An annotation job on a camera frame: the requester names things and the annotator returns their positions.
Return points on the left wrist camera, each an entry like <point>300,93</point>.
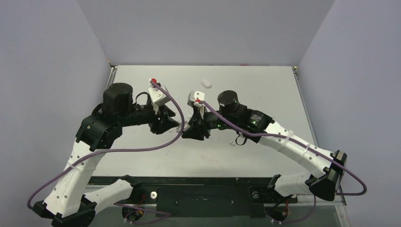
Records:
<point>158,98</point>

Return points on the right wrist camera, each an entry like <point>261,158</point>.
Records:
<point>194,101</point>

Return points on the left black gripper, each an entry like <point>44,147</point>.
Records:
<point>162,121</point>

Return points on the closed white charging case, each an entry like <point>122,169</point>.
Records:
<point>206,83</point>

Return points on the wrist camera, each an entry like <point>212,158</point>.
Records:
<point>194,101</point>
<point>158,98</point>

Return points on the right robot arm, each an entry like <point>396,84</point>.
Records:
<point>323,168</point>

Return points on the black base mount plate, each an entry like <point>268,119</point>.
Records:
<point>201,197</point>

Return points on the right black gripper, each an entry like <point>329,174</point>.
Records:
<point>200,122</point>

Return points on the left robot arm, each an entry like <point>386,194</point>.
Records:
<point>69,205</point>

